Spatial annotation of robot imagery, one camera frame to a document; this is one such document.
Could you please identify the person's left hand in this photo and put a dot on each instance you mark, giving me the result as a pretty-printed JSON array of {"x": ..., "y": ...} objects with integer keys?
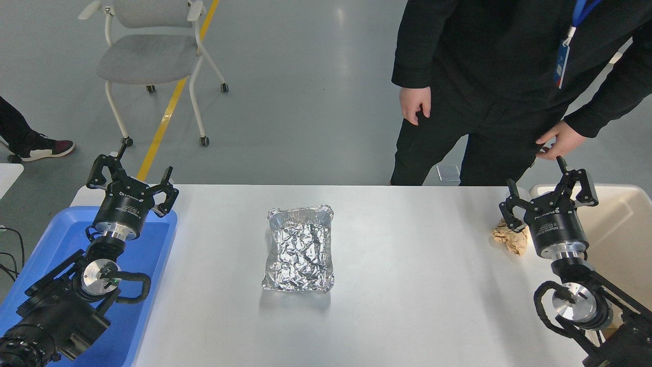
[{"x": 563, "y": 142}]

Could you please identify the brown cardboard piece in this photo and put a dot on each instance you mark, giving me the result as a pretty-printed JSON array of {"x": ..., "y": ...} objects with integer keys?
[{"x": 608, "y": 334}]

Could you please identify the person's right hand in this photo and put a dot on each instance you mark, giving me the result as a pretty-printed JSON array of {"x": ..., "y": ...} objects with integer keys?
[{"x": 413, "y": 102}]

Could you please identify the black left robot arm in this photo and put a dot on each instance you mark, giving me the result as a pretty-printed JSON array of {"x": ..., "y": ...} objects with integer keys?
[{"x": 66, "y": 316}]

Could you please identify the crumpled silver foil tray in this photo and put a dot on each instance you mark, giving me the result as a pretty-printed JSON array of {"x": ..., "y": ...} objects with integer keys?
[{"x": 300, "y": 250}]

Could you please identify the small white side table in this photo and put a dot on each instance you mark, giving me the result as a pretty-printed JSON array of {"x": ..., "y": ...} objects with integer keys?
[{"x": 9, "y": 178}]

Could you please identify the crumpled tan paper ball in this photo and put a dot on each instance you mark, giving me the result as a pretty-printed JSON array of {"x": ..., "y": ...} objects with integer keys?
[{"x": 512, "y": 239}]

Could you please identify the blue plastic tray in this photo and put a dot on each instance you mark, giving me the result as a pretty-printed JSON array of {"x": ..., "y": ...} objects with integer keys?
[{"x": 147, "y": 255}]

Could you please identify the person with dark red shoe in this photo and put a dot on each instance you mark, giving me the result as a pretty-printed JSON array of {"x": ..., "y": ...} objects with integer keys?
[{"x": 35, "y": 148}]

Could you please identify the clear floor plate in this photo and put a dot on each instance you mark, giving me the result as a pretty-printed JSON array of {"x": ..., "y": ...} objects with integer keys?
[{"x": 449, "y": 173}]

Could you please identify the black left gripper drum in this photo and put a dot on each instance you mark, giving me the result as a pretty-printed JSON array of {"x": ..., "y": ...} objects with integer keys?
[{"x": 124, "y": 209}]

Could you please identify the large pale plastic bin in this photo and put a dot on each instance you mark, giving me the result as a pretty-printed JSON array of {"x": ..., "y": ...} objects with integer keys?
[{"x": 619, "y": 234}]

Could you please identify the grey white wheeled chair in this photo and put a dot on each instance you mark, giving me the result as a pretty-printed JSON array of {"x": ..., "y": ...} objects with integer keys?
[{"x": 147, "y": 61}]

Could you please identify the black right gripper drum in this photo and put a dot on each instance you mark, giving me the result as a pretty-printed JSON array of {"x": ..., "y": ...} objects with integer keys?
[{"x": 555, "y": 227}]

